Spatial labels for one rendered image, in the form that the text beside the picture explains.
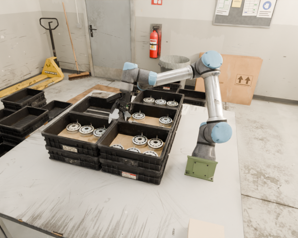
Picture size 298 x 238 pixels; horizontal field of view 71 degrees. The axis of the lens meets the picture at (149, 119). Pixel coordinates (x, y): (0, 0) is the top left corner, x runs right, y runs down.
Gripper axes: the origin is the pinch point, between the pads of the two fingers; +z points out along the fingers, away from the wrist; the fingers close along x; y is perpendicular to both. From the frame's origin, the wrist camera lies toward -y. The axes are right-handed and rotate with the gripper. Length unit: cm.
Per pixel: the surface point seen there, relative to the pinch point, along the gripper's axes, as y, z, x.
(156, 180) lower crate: 30.0, 28.6, 10.7
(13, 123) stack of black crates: -146, 51, 16
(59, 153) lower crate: -34.1, 32.5, -10.0
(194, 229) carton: 61, 32, -7
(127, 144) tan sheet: 0.7, 17.0, 15.0
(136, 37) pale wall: -189, -91, 253
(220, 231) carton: 72, 30, -1
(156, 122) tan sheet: 2.3, 4.2, 47.7
